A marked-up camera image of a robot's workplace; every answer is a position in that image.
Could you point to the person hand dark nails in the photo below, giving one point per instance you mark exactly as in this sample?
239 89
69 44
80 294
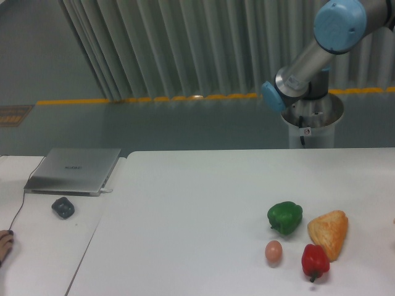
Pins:
6 244

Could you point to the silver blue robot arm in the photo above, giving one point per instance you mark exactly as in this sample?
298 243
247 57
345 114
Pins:
339 26

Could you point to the green bell pepper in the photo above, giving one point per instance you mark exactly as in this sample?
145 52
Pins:
285 217

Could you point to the red bell pepper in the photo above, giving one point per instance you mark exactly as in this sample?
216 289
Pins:
314 262

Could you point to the small black case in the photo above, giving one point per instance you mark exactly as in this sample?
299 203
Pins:
63 208

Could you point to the silver closed laptop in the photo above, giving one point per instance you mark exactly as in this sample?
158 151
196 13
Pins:
73 171

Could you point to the white laptop plug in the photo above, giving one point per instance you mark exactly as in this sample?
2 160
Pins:
106 190

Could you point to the white pleated curtain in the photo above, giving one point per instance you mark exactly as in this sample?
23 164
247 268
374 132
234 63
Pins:
162 50

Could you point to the brown egg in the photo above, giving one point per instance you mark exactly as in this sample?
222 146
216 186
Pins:
273 251

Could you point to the orange toy bread wedge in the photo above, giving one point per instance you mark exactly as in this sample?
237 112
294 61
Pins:
329 231

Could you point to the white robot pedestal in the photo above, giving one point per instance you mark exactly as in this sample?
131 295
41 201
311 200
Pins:
312 123

